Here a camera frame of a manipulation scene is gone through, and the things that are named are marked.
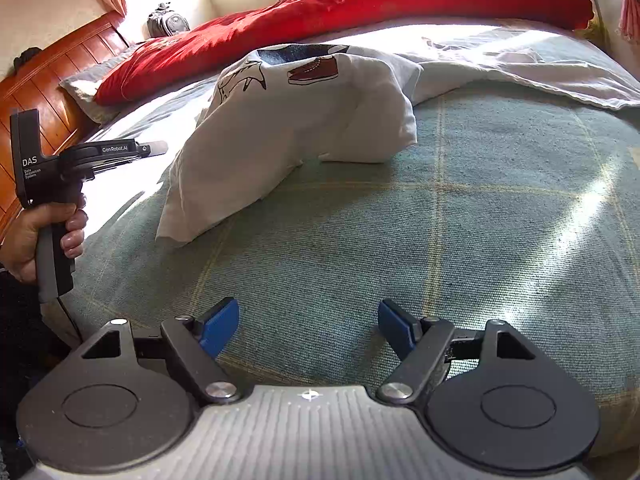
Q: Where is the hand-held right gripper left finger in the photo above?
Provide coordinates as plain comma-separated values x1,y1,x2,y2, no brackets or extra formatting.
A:
82,296,244,406

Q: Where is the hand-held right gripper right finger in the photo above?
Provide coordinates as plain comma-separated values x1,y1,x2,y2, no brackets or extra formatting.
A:
376,298,536,405

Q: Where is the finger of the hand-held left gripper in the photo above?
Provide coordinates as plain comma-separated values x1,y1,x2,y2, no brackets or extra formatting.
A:
95,140,169,174

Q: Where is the white printed t-shirt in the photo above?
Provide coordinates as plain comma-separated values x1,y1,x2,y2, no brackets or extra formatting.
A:
156,42,640,246

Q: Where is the person's left forearm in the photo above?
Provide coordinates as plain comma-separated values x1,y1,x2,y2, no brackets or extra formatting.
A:
0,260,73,356

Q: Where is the person's left hand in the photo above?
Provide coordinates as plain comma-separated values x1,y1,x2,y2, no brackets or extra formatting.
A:
0,199,89,283

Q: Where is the grey pillow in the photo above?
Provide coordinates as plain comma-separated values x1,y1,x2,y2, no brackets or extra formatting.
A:
60,42,146,123

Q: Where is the brown wooden headboard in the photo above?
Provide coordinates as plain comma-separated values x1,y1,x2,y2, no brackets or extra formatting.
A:
0,11,128,233

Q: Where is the small black cloth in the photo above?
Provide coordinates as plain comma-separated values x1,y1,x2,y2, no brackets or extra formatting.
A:
13,46,43,73

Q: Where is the grey backpack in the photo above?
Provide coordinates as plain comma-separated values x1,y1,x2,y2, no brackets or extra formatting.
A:
146,2,191,38

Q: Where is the red duvet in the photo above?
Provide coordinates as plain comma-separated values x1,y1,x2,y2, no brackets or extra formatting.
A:
95,0,595,107

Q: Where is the yellow-green bag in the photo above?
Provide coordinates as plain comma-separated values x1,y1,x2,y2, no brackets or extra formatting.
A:
575,17,613,53

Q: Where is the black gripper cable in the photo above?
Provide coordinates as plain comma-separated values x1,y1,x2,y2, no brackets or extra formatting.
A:
54,296,85,348

